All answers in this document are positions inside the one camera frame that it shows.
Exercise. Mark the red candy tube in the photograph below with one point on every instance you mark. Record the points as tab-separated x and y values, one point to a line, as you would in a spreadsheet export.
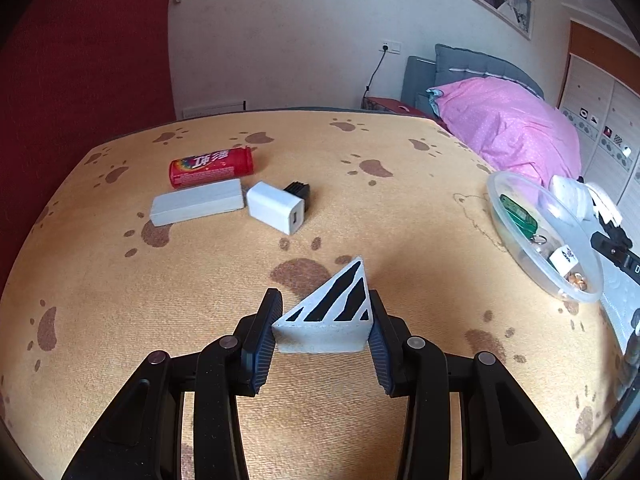
210	167

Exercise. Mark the pink dotted quilt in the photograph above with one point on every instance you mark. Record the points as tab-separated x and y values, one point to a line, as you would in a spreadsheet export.
500	120

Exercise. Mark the yellow paw print blanket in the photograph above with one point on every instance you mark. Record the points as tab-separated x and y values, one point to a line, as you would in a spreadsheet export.
400	210

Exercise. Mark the grey rectangular block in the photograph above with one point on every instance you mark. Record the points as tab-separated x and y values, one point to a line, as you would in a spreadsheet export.
195	202

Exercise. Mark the white sliding door wardrobe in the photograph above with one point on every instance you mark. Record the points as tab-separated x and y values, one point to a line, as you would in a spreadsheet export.
600	100

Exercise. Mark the white pillow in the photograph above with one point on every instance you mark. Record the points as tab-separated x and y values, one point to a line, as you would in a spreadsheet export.
572	195

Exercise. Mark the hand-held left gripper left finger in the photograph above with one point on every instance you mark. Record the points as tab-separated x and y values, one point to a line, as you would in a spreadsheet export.
262	340

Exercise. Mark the green key tag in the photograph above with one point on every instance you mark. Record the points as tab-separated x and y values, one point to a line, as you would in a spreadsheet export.
517	217

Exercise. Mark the red curtain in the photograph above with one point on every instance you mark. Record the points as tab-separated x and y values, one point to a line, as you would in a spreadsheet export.
75	60

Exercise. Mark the white wall charger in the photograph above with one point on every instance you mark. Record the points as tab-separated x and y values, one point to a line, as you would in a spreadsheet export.
270	205

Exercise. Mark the gold metal rings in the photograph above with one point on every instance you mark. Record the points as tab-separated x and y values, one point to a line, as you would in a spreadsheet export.
577	280

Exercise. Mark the black striped wedge block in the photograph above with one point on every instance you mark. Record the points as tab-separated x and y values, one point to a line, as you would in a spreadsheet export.
330	320

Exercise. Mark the white wall socket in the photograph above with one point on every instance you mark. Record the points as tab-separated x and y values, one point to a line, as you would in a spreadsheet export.
389	47

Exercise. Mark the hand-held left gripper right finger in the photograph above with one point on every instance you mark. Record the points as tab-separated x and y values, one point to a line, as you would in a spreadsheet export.
379	360

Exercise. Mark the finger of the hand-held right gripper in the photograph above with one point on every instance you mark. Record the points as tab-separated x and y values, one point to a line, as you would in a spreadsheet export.
615	252
627	375

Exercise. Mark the white mahjong tile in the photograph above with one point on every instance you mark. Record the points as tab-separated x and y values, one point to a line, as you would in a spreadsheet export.
565	258

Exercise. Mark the clear plastic bowl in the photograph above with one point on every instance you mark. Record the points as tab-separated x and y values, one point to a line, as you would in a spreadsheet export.
530	260

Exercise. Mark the grey padded headboard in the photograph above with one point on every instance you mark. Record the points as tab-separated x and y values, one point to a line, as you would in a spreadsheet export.
470	60

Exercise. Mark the black ribbed plastic cap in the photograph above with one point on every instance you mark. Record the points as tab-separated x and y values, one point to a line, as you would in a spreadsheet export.
299	192

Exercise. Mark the white gloves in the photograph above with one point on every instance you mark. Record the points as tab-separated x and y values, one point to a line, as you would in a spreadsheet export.
605	205

